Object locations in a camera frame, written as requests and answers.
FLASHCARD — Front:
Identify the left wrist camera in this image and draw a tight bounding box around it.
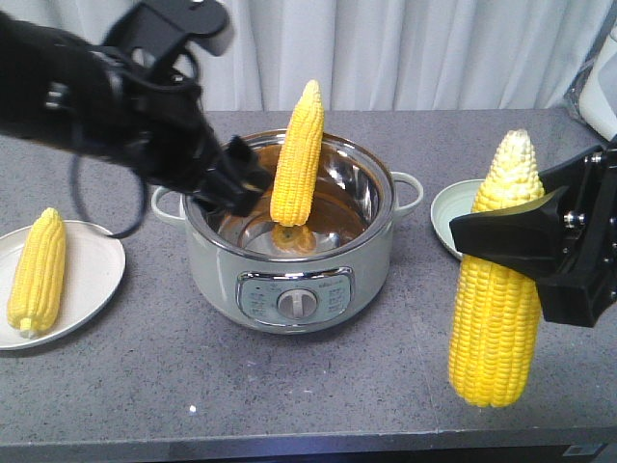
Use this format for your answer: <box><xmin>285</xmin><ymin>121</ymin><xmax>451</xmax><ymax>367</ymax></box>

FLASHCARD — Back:
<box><xmin>102</xmin><ymin>0</ymin><xmax>233</xmax><ymax>61</ymax></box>

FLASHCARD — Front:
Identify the black left camera cable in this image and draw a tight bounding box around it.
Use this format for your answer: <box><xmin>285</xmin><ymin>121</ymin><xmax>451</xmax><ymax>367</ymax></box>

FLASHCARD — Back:
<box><xmin>69</xmin><ymin>38</ymin><xmax>203</xmax><ymax>240</ymax></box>

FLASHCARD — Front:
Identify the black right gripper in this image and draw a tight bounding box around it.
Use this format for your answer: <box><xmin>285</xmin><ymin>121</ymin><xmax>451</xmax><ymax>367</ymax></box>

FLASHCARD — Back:
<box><xmin>449</xmin><ymin>140</ymin><xmax>616</xmax><ymax>328</ymax></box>

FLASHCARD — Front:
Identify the green round plate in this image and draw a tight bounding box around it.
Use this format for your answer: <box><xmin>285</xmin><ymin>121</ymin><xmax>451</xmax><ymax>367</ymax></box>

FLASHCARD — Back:
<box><xmin>430</xmin><ymin>179</ymin><xmax>483</xmax><ymax>260</ymax></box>

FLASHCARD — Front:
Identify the green electric cooking pot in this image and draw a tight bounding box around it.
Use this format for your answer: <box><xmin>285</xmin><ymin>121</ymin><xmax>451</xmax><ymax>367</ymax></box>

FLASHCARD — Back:
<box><xmin>159</xmin><ymin>135</ymin><xmax>423</xmax><ymax>334</ymax></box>

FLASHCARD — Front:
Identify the white rice cooker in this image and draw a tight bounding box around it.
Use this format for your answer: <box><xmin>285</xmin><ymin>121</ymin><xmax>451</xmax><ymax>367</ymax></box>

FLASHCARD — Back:
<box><xmin>579</xmin><ymin>36</ymin><xmax>616</xmax><ymax>141</ymax></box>

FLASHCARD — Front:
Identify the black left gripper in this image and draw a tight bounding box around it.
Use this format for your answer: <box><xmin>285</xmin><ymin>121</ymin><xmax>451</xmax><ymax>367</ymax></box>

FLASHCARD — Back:
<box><xmin>71</xmin><ymin>45</ymin><xmax>271</xmax><ymax>216</ymax></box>

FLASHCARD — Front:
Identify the white round plate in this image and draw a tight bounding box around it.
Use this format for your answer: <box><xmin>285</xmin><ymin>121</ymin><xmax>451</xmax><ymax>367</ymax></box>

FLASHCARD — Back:
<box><xmin>1</xmin><ymin>220</ymin><xmax>126</xmax><ymax>351</ymax></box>

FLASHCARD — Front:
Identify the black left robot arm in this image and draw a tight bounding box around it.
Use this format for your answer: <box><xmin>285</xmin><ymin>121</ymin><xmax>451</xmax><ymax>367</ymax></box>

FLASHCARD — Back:
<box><xmin>1</xmin><ymin>1</ymin><xmax>273</xmax><ymax>216</ymax></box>

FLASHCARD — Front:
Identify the grey pleated curtain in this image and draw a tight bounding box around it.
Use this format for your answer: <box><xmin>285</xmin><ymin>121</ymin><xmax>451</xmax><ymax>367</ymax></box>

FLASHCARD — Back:
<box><xmin>28</xmin><ymin>0</ymin><xmax>617</xmax><ymax>113</ymax></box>

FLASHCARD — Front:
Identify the yellow corn cob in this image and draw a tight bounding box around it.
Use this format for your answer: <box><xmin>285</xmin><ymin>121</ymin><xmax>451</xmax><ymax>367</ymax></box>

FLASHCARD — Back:
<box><xmin>448</xmin><ymin>129</ymin><xmax>545</xmax><ymax>407</ymax></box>
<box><xmin>7</xmin><ymin>207</ymin><xmax>67</xmax><ymax>339</ymax></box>
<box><xmin>270</xmin><ymin>79</ymin><xmax>325</xmax><ymax>227</ymax></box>

